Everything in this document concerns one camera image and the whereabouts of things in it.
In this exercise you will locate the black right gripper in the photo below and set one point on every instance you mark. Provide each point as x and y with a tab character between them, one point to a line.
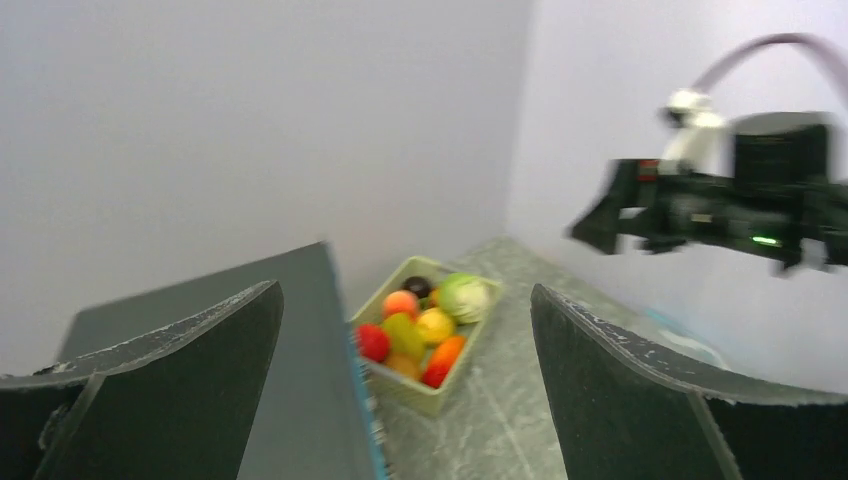
778	202

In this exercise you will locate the dark toy mangosteen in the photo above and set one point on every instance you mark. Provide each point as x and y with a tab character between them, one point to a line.
418	285

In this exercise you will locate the orange toy carrot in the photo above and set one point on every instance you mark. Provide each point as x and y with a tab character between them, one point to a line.
442	360

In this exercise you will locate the red toy strawberry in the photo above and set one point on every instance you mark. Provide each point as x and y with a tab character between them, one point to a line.
373	342

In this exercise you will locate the yellow toy apple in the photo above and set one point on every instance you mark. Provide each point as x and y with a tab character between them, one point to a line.
435	326

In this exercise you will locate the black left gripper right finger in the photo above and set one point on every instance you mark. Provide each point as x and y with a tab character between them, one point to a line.
626	407

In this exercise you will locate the dark grey network switch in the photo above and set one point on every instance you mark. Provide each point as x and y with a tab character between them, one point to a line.
312	421

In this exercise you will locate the pink toy peach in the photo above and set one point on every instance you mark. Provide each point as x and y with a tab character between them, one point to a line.
401	302

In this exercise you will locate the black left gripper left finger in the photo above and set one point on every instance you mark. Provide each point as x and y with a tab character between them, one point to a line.
177	402

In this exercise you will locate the green toy cabbage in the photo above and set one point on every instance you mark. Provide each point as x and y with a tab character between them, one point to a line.
464	297

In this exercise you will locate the yellow-green toy starfruit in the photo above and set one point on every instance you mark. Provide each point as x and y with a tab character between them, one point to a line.
404	337

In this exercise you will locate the clear zip top bag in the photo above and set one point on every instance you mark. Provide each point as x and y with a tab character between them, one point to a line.
671	334

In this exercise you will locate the brown toy potato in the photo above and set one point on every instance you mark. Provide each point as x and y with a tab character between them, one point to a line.
404	365

